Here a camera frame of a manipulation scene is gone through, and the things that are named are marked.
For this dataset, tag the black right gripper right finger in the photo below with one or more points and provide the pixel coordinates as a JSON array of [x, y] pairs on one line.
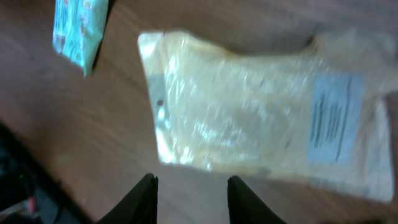
[[245, 207]]

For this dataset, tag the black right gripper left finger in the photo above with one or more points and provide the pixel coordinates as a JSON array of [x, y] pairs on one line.
[[139, 206]]

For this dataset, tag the brown Pantree snack pouch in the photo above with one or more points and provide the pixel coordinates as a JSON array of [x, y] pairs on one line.
[[318, 116]]

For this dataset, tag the green wet wipes pack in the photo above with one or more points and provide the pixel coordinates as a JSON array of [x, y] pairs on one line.
[[78, 29]]

